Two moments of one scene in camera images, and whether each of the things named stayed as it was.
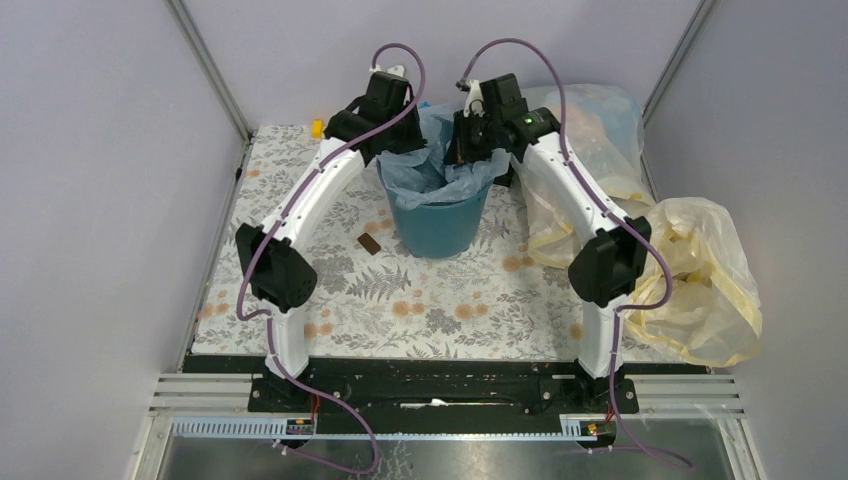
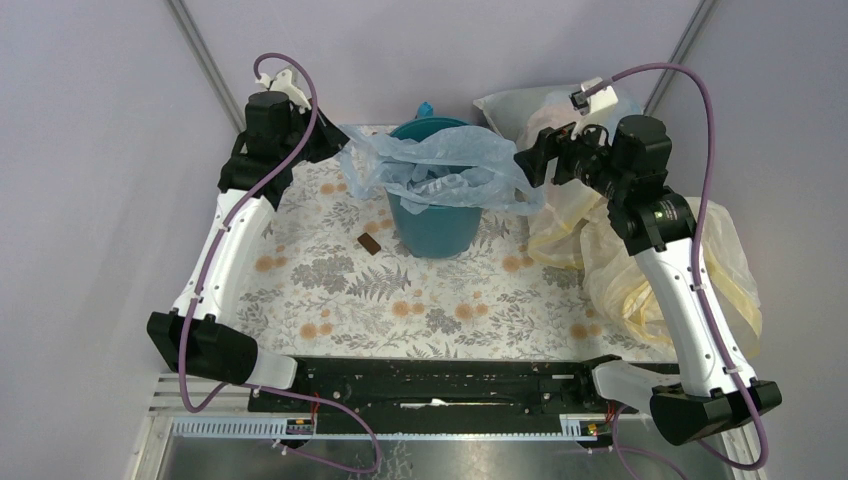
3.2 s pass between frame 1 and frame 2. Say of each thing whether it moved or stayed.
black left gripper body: moved
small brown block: stayed
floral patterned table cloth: stayed
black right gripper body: moved
